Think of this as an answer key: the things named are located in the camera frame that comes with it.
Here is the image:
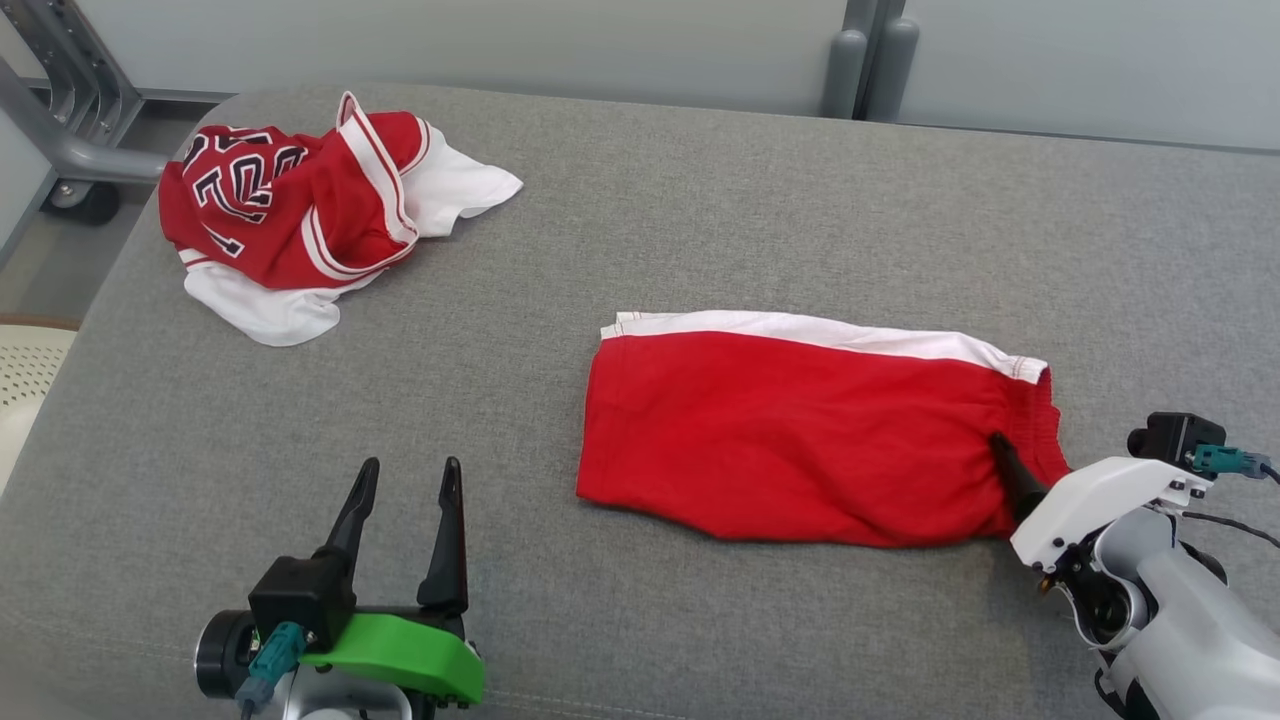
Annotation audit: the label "black caster wheel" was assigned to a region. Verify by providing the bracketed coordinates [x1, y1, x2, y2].
[40, 180, 121, 226]

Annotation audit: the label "grey partition post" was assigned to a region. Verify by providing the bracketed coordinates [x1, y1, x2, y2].
[822, 30, 867, 119]
[866, 18, 919, 123]

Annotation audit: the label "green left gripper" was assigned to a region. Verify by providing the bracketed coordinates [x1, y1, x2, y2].
[300, 458, 488, 706]

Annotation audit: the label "white perforated plastic basket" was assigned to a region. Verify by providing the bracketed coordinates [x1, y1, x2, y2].
[0, 325, 79, 496]

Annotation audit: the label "red shorts with white stripe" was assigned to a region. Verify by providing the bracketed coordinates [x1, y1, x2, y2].
[576, 310, 1073, 549]

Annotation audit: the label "grey metal cart frame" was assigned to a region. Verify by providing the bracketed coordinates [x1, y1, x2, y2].
[0, 0, 216, 186]

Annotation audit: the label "camera cable teal plug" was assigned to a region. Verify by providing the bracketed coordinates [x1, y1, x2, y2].
[1190, 445, 1280, 486]
[235, 620, 306, 720]

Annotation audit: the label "right camera cable teal plug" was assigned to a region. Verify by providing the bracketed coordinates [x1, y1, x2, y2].
[1190, 445, 1280, 486]

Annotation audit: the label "red basketball jersey white sleeves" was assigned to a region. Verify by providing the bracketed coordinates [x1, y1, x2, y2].
[158, 92, 524, 347]

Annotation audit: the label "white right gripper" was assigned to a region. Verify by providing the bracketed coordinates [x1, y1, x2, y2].
[990, 432, 1216, 573]

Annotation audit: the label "left camera cable teal plug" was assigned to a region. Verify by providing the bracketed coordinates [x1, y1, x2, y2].
[235, 620, 306, 720]

